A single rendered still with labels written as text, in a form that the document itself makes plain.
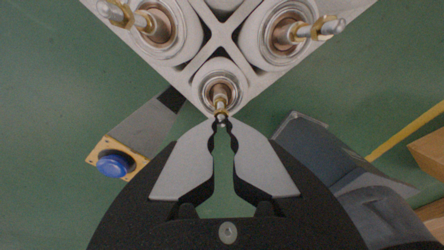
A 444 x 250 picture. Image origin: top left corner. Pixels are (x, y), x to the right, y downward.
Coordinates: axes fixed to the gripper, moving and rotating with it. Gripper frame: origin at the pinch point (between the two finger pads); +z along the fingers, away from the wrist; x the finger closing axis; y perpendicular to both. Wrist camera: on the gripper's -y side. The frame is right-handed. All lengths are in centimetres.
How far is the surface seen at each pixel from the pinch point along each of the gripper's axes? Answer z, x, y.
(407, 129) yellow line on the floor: 35, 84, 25
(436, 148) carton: 29, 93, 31
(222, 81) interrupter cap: 9.6, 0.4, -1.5
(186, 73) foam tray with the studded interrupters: 16.8, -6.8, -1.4
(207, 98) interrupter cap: 9.5, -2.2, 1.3
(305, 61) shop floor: 34.9, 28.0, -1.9
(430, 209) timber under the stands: 32, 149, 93
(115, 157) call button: 2.5, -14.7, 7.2
